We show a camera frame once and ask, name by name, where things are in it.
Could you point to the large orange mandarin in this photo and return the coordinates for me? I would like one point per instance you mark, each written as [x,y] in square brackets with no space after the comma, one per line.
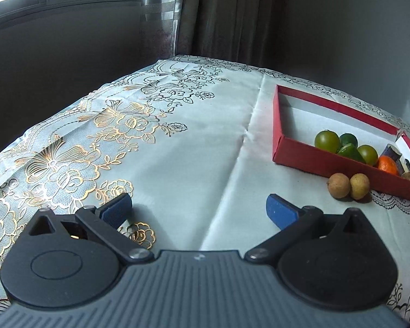
[387,164]

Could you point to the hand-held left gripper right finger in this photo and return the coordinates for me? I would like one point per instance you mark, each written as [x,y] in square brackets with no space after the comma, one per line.
[281,211]

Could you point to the purple sugarcane piece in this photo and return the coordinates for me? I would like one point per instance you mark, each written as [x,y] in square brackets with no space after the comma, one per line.
[394,155]

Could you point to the grey sheer curtain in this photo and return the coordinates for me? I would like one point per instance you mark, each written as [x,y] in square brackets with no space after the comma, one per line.
[164,17]

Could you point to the dark curtain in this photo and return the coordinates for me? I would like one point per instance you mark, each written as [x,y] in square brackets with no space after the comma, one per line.
[235,17]

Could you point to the pointed green fruit half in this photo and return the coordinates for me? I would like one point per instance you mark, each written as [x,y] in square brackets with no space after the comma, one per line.
[349,139]

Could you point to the blunt green fruit half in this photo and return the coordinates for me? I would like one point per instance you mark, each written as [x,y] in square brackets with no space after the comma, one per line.
[351,152]

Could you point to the green citrus fruit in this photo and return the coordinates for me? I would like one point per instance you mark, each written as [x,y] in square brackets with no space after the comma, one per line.
[327,140]
[368,153]

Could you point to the red cardboard box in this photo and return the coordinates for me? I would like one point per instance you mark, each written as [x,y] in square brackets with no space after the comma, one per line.
[293,155]

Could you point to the brown longan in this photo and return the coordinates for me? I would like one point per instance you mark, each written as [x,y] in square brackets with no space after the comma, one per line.
[359,186]
[339,185]

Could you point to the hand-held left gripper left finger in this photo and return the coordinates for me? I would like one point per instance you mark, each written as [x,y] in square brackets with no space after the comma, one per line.
[115,209]

